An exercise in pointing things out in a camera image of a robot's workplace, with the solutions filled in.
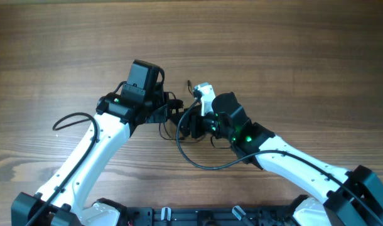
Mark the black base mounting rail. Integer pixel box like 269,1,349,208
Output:
125,205,293,226

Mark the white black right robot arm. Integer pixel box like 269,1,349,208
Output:
176,92,383,225

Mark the black left camera cable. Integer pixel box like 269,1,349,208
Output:
24,67,166,226

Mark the black USB cable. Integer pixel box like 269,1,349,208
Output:
158,80,208,144

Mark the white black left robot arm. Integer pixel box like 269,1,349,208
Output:
11,60,177,225

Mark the black camera cable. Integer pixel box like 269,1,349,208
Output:
24,67,166,226
175,99,383,226

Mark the black right camera cable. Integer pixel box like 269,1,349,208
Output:
175,99,383,226

